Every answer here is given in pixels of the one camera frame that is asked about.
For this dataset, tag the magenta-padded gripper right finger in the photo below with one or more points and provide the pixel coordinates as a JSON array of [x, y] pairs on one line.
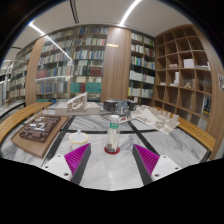
[[148, 160]]

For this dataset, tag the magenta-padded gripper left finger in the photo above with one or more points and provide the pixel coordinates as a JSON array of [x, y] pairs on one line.
[[75, 160]]

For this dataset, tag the clear bottle with green label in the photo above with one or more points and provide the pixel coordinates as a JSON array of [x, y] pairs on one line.
[[113, 136]]

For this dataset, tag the flat round red coaster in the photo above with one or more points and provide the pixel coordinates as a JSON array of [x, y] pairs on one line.
[[112, 152]]

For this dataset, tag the white terrain city model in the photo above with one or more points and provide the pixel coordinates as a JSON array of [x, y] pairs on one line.
[[155, 118]]

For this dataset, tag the brown block model on wooden board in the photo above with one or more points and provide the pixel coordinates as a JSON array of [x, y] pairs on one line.
[[40, 131]]

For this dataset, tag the white stepped building model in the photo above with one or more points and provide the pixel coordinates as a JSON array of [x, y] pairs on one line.
[[76, 106]]

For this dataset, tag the long wooden slatted bench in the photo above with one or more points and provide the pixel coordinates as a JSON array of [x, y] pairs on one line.
[[196, 133], [16, 118]]

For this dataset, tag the dark grey building model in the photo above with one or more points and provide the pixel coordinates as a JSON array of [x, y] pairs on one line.
[[113, 105]]

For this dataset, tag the wooden cubby shelf unit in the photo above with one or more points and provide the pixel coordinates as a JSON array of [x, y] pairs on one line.
[[180, 73]]

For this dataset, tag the glass-fronted bookshelf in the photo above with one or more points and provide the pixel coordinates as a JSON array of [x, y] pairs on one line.
[[20, 76]]

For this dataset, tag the ceiling light strips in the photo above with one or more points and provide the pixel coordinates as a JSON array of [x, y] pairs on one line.
[[128, 11]]

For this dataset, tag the narrow wall bookshelf with books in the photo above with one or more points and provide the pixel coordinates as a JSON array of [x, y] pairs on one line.
[[141, 66]]

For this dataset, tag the wide wall bookshelf with books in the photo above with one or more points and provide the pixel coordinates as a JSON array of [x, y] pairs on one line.
[[76, 60]]

